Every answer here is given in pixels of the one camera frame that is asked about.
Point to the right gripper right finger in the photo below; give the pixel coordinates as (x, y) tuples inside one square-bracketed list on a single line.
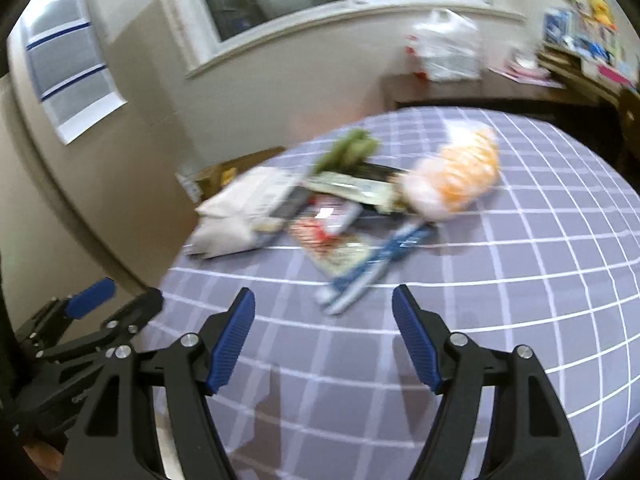
[(529, 434)]

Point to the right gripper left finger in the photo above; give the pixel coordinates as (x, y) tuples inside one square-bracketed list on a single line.
[(115, 435)]

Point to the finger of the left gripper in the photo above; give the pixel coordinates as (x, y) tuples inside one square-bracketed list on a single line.
[(120, 328), (89, 299)]

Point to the red white wrapper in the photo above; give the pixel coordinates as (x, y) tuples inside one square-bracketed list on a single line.
[(326, 232)]

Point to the orange white plastic bag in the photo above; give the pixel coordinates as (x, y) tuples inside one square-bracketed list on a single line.
[(466, 166)]

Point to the white green wrapper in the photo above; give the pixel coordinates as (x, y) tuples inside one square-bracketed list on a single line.
[(378, 194)]

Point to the beige crumpled cloth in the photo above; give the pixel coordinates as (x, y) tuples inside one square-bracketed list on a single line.
[(243, 215)]

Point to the red cardboard box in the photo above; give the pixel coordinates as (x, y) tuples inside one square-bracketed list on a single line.
[(211, 180)]

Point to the purple checked tablecloth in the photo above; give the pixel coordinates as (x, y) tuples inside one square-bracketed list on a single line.
[(549, 258)]

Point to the blue white toothpaste box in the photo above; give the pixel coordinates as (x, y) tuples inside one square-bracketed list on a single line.
[(337, 296)]

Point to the papers on refrigerator door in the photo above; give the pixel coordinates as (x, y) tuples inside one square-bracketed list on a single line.
[(67, 67)]

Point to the green bananas bunch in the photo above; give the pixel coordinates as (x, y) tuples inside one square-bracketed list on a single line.
[(347, 152)]

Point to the dark wooden side table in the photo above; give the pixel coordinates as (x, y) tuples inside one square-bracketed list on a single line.
[(491, 91)]

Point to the stacked white bowls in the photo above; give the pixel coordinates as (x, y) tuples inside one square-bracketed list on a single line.
[(524, 62)]

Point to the white plastic shopping bag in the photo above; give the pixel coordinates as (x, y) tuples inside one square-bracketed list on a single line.
[(444, 47)]

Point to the yellow duck toy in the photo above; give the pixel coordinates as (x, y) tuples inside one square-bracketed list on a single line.
[(601, 13)]

